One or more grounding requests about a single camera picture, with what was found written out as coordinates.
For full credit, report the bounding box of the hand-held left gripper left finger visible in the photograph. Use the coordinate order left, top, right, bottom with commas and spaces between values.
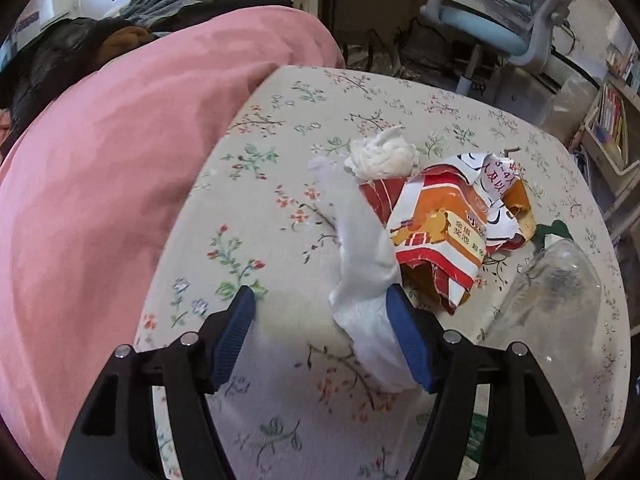
55, 285, 257, 480

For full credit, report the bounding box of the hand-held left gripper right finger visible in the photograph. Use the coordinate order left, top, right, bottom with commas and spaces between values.
386, 282, 586, 480

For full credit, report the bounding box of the white tissue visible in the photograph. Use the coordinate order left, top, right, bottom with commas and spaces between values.
307, 156, 418, 393

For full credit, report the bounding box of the crumpled printed paper wrapper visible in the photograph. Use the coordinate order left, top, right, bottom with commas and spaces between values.
358, 152, 531, 315

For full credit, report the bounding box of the clear plastic container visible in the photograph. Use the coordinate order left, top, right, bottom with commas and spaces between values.
487, 239, 603, 361

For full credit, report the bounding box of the crumpled white tissue ball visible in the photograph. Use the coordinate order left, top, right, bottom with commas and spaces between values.
348, 126, 421, 181

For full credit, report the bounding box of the green knitted cloth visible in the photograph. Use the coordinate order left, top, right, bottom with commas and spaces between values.
535, 219, 573, 251

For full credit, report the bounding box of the pink blanket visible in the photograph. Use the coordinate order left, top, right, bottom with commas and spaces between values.
0, 5, 346, 480

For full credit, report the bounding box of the white drawer cabinet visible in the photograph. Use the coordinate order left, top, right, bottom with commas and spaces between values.
492, 72, 561, 126

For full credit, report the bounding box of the white bin of books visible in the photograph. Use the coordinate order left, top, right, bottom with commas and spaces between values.
582, 80, 640, 176

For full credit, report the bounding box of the clear plastic bag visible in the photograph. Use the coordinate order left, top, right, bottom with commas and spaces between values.
542, 76, 608, 146

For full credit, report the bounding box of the dark striped bag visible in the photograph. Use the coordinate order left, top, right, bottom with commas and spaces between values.
345, 25, 451, 78

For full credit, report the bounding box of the brown plush cloth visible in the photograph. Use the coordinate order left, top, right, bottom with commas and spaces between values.
97, 25, 156, 66

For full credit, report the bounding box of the blue and grey office chair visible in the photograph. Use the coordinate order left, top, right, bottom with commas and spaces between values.
420, 0, 581, 96

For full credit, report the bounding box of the black jacket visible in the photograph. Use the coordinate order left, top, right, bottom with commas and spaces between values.
0, 17, 156, 126

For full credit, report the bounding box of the pile of clothes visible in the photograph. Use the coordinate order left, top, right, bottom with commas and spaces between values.
120, 0, 291, 33

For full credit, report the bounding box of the row of shelf books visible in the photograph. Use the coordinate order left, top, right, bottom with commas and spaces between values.
605, 40, 640, 86

